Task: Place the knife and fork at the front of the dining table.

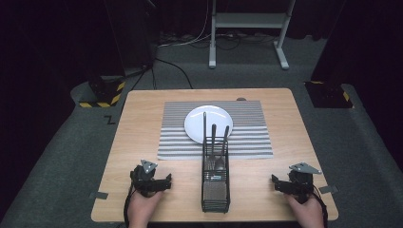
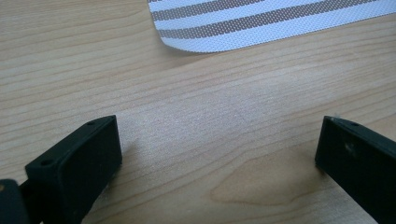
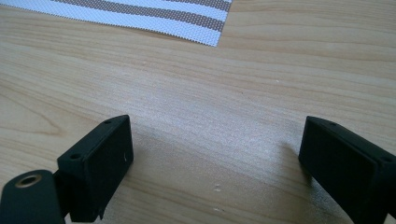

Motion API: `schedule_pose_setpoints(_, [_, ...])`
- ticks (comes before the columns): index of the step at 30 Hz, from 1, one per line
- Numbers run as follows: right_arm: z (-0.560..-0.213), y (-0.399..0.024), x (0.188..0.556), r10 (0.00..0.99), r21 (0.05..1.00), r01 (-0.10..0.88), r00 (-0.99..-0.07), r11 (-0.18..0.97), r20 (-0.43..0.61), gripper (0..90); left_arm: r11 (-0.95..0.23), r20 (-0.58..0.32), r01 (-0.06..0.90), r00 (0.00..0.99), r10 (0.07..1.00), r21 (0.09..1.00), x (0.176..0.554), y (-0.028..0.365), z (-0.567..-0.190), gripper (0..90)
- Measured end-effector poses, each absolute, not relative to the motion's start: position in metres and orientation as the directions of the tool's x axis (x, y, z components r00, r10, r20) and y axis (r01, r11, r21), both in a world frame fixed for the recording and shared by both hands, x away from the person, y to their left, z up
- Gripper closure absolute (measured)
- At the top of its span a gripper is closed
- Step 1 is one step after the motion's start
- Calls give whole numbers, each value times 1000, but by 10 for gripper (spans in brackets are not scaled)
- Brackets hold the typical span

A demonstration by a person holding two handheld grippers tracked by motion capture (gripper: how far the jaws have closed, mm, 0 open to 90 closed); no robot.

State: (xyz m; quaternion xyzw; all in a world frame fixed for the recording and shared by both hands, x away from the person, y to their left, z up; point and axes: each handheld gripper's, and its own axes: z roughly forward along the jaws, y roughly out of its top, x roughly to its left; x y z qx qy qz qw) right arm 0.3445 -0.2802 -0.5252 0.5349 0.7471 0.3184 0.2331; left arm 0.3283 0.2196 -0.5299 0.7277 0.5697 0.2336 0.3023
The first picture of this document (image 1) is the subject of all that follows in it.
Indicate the person's left hand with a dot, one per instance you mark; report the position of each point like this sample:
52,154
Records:
142,209

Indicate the grey tape piece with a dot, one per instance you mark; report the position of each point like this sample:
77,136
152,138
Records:
99,195
328,189

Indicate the person's right hand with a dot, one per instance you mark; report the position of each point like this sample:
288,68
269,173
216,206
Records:
305,212

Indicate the small dark round table fitting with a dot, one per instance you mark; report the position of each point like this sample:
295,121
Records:
241,99

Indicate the black yellow striped stand base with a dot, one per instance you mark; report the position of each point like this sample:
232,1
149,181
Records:
329,95
106,95

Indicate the white metal stand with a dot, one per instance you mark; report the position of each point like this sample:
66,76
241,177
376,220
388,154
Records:
250,20

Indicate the tall black cabinet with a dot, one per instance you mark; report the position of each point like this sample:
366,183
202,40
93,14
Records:
130,34

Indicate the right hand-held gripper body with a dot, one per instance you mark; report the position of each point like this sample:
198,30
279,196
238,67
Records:
301,183

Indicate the grey striped placemat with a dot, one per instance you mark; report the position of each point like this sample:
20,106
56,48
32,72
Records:
250,139

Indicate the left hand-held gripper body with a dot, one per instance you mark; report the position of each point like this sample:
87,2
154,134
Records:
144,182

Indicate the white round plate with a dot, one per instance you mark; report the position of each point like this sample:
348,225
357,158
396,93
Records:
195,126

